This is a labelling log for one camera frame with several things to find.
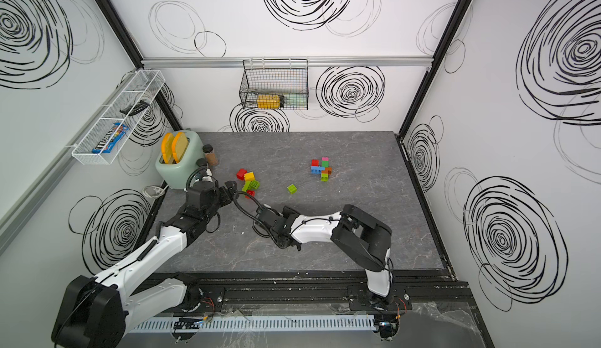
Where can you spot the yellow toast slice right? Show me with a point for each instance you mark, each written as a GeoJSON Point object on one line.
{"type": "Point", "coordinates": [179, 145]}

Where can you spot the yellow toast slice left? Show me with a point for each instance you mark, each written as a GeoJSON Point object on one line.
{"type": "Point", "coordinates": [166, 148]}

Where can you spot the yellow toast slice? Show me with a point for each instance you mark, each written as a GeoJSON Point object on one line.
{"type": "Point", "coordinates": [179, 145]}
{"type": "Point", "coordinates": [166, 148]}

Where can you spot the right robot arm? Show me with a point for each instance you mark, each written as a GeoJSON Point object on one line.
{"type": "Point", "coordinates": [361, 236]}

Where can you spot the yellow item in basket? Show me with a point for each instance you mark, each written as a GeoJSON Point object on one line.
{"type": "Point", "coordinates": [269, 101]}

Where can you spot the black wire wall basket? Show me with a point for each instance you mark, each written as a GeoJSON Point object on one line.
{"type": "Point", "coordinates": [286, 77]}

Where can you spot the yellow lego brick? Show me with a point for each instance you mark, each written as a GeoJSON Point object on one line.
{"type": "Point", "coordinates": [249, 176]}

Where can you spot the dark pepper jar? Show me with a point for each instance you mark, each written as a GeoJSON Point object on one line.
{"type": "Point", "coordinates": [202, 163]}

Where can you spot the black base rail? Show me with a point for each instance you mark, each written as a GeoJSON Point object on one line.
{"type": "Point", "coordinates": [348, 288]}

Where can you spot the white slotted cable duct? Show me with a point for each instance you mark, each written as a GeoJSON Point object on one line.
{"type": "Point", "coordinates": [299, 323]}

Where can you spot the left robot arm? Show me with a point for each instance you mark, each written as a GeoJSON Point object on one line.
{"type": "Point", "coordinates": [99, 311]}

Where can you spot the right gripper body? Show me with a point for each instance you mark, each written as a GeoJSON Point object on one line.
{"type": "Point", "coordinates": [289, 213]}

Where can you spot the mint green toaster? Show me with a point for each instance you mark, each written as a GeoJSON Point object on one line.
{"type": "Point", "coordinates": [177, 174]}

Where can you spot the blue candy packet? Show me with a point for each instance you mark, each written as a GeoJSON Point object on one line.
{"type": "Point", "coordinates": [111, 138]}

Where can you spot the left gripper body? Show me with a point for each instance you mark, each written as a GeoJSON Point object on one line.
{"type": "Point", "coordinates": [221, 198]}

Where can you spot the black remote control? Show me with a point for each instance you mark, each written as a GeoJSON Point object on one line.
{"type": "Point", "coordinates": [135, 109]}

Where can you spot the long green lego brick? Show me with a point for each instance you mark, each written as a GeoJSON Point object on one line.
{"type": "Point", "coordinates": [246, 186]}

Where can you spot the white wire wall shelf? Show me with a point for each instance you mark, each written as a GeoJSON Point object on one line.
{"type": "Point", "coordinates": [141, 85]}

